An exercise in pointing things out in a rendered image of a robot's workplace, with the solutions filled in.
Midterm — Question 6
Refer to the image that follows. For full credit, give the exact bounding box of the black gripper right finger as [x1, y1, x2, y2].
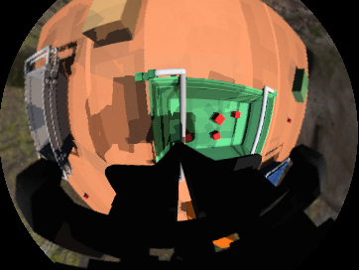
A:
[179, 142, 263, 218]

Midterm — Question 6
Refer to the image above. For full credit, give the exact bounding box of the green box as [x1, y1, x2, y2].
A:
[292, 67, 308, 103]

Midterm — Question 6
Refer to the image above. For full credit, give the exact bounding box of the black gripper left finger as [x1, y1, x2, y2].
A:
[104, 142, 180, 221]

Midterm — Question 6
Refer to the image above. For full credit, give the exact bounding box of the blue plastic tray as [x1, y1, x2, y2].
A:
[259, 156, 290, 185]

